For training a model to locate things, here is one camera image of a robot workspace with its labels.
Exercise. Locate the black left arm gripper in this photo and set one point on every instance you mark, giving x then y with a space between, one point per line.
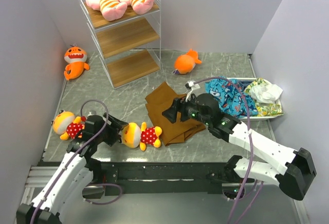
114 128

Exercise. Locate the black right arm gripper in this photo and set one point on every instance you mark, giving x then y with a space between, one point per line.
181 105

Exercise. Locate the yellow frog plush polka dress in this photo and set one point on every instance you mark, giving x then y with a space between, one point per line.
134 136

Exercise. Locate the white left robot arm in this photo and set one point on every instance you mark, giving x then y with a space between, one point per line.
77 170

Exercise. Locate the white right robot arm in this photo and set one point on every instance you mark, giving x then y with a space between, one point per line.
291 170

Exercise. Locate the orange goldfish plush toy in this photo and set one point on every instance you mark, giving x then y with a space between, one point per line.
185 63

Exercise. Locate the blue patterned cloth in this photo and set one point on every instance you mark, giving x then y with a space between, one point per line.
228 95

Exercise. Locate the orange shark plush toy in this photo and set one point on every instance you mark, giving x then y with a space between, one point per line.
76 59

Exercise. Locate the floral yellow green cloth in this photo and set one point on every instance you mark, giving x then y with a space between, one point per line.
265 110

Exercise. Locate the white crumpled cloth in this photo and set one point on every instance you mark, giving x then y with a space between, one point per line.
267 94

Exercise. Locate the white laundry tray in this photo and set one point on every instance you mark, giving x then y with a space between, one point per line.
246 82

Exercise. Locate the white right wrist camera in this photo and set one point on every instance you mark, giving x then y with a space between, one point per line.
191 86

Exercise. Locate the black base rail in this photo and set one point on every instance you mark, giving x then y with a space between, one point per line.
156 177

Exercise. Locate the white wire wooden shelf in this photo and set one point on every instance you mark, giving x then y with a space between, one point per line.
129 47

